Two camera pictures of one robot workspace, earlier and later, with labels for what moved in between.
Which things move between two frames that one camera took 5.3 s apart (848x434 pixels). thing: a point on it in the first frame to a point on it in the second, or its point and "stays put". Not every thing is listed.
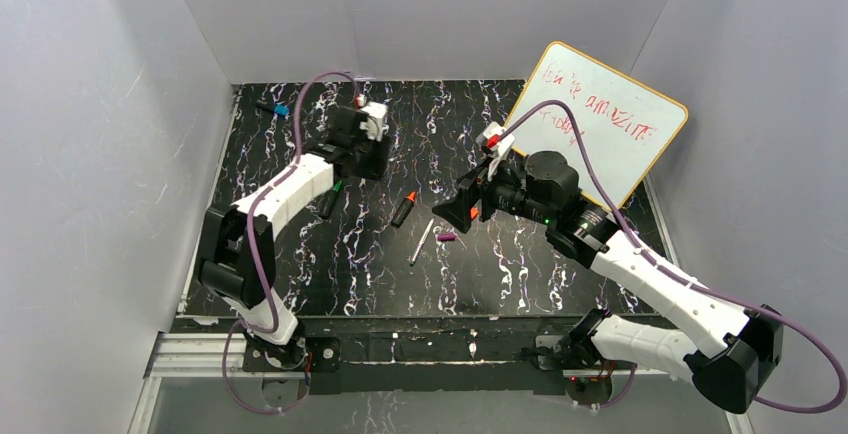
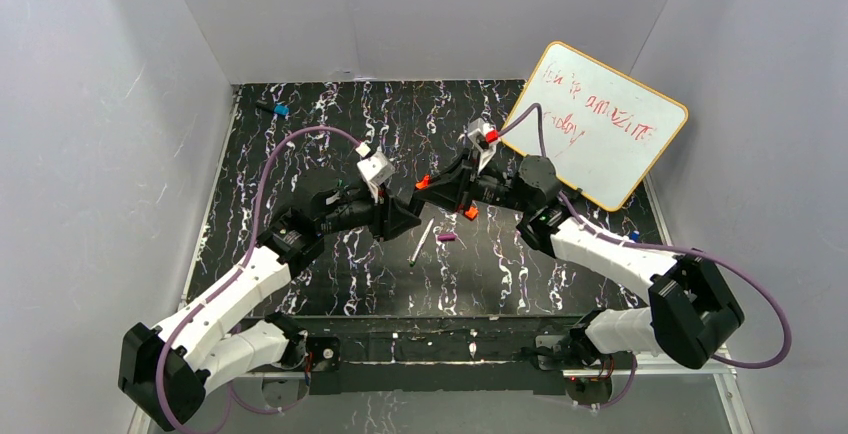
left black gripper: [361, 155] to [386, 217]
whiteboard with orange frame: [627, 126] stays put
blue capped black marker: [276, 109] stays put
